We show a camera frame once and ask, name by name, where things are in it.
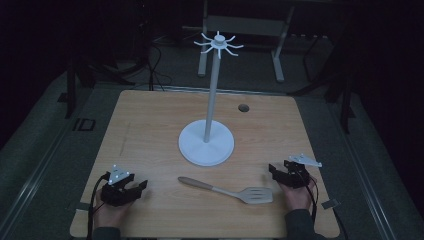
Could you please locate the black rectangular floor bracket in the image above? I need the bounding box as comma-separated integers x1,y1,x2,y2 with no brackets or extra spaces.
72,117,97,132

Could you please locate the white hook stand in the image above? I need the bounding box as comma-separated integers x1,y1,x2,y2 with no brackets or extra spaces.
177,30,245,168

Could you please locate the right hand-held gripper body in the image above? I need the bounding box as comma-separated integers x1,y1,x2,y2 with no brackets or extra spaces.
281,152,323,190

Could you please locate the black metal stand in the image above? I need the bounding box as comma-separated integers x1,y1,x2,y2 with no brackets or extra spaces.
57,56,136,120
289,33,357,135

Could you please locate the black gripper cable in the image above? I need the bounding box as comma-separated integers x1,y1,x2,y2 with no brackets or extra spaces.
301,170,320,228
86,172,111,240

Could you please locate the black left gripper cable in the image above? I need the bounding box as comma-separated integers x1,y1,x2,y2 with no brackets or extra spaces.
86,172,111,240

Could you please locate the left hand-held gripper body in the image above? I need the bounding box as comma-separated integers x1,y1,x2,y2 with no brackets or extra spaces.
100,164,135,207

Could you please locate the person's left hand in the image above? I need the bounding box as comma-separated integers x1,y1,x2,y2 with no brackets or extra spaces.
93,190,135,231

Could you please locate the person's right hand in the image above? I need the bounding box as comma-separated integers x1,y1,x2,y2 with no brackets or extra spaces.
279,177,318,213

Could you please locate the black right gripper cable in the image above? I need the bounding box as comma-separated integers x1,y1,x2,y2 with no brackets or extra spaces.
301,170,320,228

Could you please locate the black floor cable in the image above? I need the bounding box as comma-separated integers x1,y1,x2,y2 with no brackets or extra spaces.
145,41,174,92

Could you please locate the white metal table frame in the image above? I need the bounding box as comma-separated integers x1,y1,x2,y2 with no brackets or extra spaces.
197,0,296,84

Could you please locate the wooden-handled slotted spatula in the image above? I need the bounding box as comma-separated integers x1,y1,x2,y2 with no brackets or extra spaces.
177,176,275,205

